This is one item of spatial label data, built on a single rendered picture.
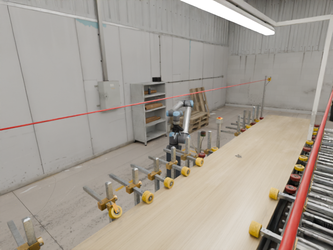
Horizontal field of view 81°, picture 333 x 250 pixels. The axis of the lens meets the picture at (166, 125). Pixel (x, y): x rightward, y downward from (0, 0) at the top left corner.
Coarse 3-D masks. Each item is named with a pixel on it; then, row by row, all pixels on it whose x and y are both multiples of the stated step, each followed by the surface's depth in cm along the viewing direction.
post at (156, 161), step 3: (156, 159) 174; (156, 162) 175; (156, 165) 176; (156, 168) 177; (156, 171) 178; (156, 180) 180; (156, 183) 181; (159, 183) 183; (156, 186) 182; (159, 186) 184; (156, 189) 184
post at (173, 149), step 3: (171, 147) 193; (174, 147) 193; (171, 150) 194; (174, 150) 194; (171, 153) 195; (174, 153) 194; (171, 156) 196; (174, 156) 195; (171, 159) 197; (174, 159) 196; (171, 171) 201; (174, 171) 200; (171, 174) 202; (174, 174) 201; (171, 177) 203; (174, 177) 202
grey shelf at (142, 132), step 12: (132, 84) 474; (144, 84) 459; (156, 84) 543; (132, 96) 484; (144, 96) 465; (156, 96) 553; (132, 108) 494; (144, 108) 471; (156, 108) 507; (132, 120) 505; (144, 120) 478; (156, 120) 539; (144, 132) 488; (156, 132) 555
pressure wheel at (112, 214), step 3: (111, 207) 135; (117, 207) 134; (120, 207) 135; (111, 210) 131; (120, 210) 134; (111, 213) 130; (114, 213) 131; (117, 213) 133; (120, 213) 133; (111, 216) 131; (114, 216) 130; (117, 216) 131
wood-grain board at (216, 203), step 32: (256, 128) 321; (288, 128) 318; (224, 160) 213; (256, 160) 212; (288, 160) 210; (160, 192) 160; (192, 192) 159; (224, 192) 158; (256, 192) 157; (128, 224) 128; (160, 224) 127; (192, 224) 127; (224, 224) 126
